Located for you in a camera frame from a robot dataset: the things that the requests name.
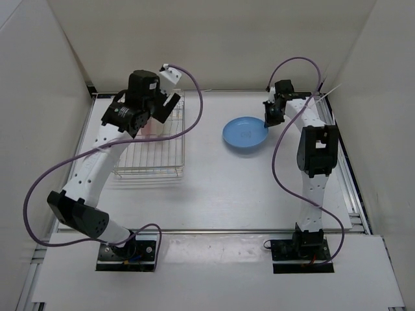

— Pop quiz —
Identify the chrome wire dish rack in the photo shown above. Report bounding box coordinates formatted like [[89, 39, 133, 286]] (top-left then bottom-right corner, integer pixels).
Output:
[[113, 89, 185, 179]]

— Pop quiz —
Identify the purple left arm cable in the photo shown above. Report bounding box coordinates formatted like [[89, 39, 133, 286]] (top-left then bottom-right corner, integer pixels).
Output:
[[23, 64, 204, 249]]

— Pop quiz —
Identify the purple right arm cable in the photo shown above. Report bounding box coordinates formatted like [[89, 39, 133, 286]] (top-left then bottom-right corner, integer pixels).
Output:
[[265, 57, 345, 266]]

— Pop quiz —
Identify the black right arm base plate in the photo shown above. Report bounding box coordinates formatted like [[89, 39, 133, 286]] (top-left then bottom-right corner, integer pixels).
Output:
[[263, 238, 335, 274]]

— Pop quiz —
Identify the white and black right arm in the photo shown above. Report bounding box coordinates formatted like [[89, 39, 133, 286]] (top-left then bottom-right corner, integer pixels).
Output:
[[263, 80, 339, 259]]

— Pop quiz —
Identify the cream plastic plate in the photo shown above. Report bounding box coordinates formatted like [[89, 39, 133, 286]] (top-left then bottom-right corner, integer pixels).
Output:
[[153, 120, 164, 137]]

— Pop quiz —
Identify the aluminium table frame rail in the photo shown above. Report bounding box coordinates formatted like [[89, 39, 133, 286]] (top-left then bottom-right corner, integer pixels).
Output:
[[324, 93, 370, 236]]

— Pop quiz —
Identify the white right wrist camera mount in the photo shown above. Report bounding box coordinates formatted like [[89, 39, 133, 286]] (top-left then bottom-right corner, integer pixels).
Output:
[[267, 87, 276, 103]]

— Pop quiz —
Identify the pink plastic plate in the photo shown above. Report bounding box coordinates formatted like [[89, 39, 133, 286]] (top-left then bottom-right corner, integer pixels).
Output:
[[140, 119, 152, 137]]

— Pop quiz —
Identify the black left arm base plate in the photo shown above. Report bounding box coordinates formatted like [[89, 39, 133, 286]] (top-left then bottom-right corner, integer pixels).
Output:
[[95, 235, 158, 272]]

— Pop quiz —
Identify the blue plastic plate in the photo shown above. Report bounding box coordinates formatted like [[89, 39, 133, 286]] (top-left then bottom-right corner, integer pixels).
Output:
[[222, 116, 269, 153]]

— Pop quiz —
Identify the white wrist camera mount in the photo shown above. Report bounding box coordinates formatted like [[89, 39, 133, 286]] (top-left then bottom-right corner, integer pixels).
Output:
[[267, 87, 276, 103], [158, 63, 182, 95]]

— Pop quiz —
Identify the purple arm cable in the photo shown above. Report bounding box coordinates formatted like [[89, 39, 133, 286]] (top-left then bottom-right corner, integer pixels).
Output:
[[265, 57, 345, 266], [23, 64, 204, 249]]

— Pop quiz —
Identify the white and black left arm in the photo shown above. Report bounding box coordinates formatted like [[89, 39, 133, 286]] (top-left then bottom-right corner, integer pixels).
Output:
[[47, 66, 182, 259]]

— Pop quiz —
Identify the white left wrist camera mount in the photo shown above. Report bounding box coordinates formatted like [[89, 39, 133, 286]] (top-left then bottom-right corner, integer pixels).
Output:
[[158, 63, 182, 95]]

